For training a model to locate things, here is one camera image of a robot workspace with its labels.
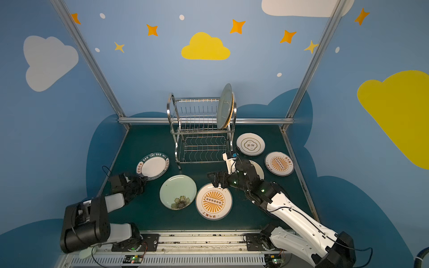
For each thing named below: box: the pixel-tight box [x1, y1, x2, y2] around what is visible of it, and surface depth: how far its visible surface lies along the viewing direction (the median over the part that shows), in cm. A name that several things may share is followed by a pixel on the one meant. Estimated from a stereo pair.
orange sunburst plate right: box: [264, 151, 295, 177], surface depth 103 cm
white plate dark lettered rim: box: [136, 152, 170, 181], surface depth 100 cm
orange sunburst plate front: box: [195, 183, 233, 221], surface depth 88 cm
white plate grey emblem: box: [236, 132, 266, 157], surface depth 115 cm
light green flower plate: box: [159, 174, 198, 211], surface depth 90 cm
